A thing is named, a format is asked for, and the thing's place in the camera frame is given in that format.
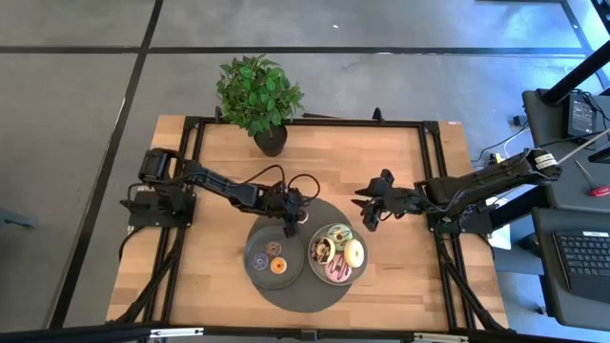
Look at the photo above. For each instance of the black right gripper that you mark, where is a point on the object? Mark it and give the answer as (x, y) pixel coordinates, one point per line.
(388, 202)

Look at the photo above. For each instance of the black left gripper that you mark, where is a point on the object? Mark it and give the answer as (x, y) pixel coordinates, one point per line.
(283, 202)

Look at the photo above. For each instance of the chocolate drizzled white donut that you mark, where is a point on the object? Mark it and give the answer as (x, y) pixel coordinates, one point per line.
(318, 255)

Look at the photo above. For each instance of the small brown sprinkled donut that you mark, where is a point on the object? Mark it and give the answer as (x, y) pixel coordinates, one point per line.
(268, 248)

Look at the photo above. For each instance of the large white iced donut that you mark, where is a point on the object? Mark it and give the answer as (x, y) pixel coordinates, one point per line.
(354, 244)

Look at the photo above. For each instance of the small orange donut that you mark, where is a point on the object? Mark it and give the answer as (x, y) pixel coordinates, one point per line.
(274, 266)

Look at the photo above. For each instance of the small blue sprinkled donut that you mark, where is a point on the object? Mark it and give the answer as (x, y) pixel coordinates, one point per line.
(255, 262)

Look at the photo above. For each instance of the large pink iced donut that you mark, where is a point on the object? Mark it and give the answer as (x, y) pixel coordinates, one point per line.
(333, 275)

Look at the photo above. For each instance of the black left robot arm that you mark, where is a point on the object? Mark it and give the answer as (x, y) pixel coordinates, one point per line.
(229, 190)

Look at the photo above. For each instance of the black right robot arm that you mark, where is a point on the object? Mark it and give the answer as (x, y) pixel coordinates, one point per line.
(476, 183)

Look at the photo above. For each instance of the dark grey plate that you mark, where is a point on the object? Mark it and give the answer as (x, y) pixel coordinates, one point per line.
(293, 252)

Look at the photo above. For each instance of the large green iced donut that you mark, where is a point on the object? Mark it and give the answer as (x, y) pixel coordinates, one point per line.
(348, 231)

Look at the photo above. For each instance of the light grey plate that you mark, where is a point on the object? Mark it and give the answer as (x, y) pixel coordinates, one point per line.
(318, 270)

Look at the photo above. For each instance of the black plant pot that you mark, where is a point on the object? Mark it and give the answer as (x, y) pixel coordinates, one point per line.
(271, 145)

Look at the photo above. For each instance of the round woven grey placemat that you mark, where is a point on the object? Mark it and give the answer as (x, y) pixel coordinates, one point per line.
(305, 295)

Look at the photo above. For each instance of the green leafy plant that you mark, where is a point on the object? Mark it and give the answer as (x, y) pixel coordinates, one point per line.
(257, 93)

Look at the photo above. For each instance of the grey side desk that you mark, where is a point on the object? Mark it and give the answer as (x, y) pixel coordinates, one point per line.
(567, 186)

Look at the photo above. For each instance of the black laptop keyboard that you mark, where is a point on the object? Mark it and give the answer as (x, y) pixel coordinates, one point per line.
(586, 262)

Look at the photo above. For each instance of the black power adapter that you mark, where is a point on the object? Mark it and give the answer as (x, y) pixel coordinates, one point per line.
(581, 116)

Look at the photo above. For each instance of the black stand pole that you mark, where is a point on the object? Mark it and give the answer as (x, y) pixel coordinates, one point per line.
(576, 74)

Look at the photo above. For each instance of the black overhead beam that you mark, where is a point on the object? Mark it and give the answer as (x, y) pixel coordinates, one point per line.
(71, 333)

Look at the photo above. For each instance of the black aluminium table frame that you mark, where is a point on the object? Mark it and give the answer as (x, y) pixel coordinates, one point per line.
(333, 122)

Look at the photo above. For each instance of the silver metal bracket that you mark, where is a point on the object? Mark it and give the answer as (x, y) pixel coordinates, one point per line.
(176, 332)
(441, 337)

